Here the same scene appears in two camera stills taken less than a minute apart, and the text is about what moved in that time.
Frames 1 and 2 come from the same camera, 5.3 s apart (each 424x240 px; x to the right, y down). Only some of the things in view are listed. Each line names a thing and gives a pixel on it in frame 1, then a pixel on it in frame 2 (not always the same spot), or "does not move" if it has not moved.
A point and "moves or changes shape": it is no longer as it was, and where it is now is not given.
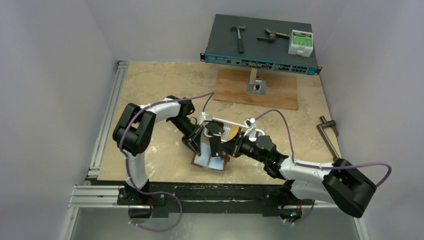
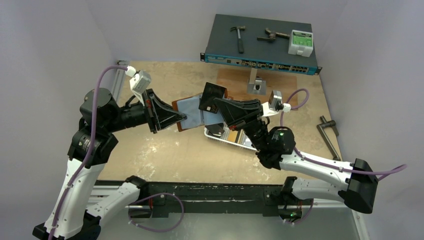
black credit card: [215, 141] → [211, 91]
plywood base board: [231, 85] does not move
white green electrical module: [301, 43] does not move
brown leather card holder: [205, 159] moves or changes shape
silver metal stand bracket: [256, 85] does not move
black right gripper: [236, 145] → [248, 113]
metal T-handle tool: [321, 128] does not move
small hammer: [240, 46] does not move
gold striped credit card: [233, 131] does not move
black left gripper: [193, 138] → [153, 104]
